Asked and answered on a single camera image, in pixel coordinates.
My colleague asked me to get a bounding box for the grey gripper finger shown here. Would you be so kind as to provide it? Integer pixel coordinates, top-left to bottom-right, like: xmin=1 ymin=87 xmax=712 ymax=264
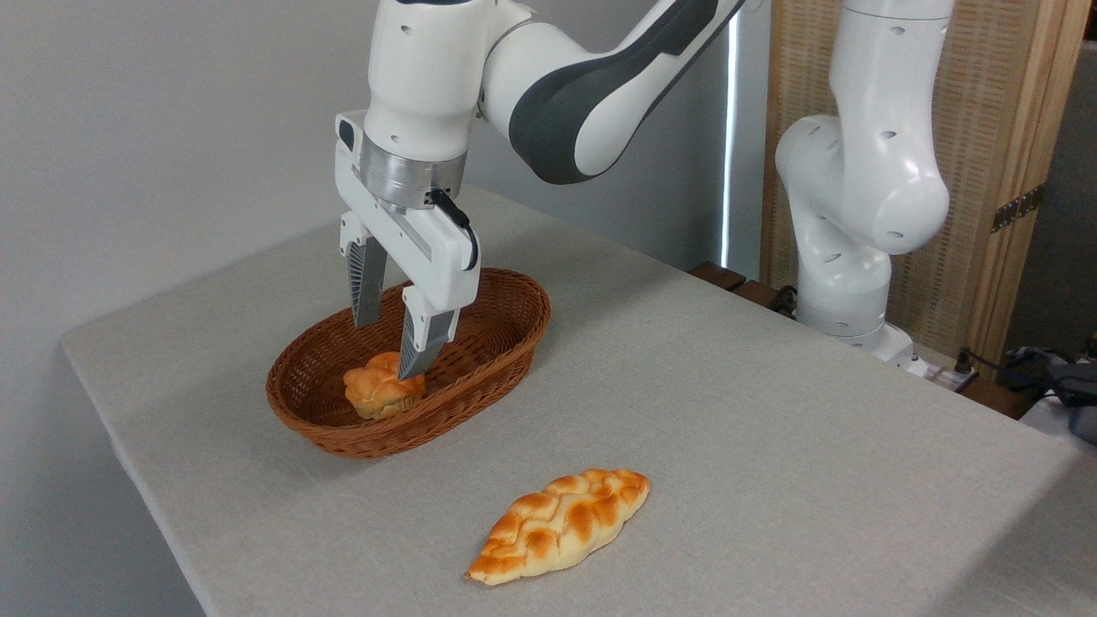
xmin=339 ymin=212 xmax=388 ymax=330
xmin=398 ymin=285 xmax=461 ymax=380

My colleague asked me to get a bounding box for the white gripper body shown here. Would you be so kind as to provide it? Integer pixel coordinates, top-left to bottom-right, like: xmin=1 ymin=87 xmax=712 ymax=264
xmin=334 ymin=111 xmax=483 ymax=314

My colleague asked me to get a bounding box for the round knotted bread roll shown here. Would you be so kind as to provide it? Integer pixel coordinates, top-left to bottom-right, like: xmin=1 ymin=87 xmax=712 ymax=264
xmin=343 ymin=351 xmax=427 ymax=421

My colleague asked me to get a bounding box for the brown wicker basket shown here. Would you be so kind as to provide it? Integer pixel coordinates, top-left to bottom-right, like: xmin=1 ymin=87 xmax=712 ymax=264
xmin=266 ymin=267 xmax=552 ymax=459

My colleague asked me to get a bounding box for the long braided bread loaf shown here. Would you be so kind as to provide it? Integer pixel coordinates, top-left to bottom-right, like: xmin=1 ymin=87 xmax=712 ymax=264
xmin=466 ymin=468 xmax=651 ymax=586

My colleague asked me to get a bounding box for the silver metal wrist flange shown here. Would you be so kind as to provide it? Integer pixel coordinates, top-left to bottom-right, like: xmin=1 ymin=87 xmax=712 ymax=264
xmin=356 ymin=133 xmax=468 ymax=211

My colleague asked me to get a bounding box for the grey fabric tablecloth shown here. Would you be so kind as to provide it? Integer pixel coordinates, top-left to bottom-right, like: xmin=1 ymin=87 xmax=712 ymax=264
xmin=60 ymin=184 xmax=1097 ymax=617

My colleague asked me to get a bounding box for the white power strip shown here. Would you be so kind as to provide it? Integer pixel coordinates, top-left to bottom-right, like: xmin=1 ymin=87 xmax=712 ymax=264
xmin=921 ymin=358 xmax=974 ymax=393

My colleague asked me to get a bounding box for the wooden rattan folding screen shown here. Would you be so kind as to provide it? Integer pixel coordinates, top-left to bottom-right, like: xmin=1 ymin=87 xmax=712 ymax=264
xmin=761 ymin=0 xmax=1094 ymax=369

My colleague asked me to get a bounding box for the metal screen hinge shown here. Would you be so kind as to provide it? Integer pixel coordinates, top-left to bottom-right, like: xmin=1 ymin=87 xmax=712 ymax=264
xmin=992 ymin=183 xmax=1046 ymax=234

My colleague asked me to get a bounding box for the grey fabric bag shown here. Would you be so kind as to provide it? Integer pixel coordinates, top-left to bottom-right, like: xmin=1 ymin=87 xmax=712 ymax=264
xmin=1003 ymin=345 xmax=1097 ymax=445

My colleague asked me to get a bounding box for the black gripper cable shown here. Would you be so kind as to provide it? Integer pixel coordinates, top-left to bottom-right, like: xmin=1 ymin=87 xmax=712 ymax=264
xmin=426 ymin=189 xmax=479 ymax=272

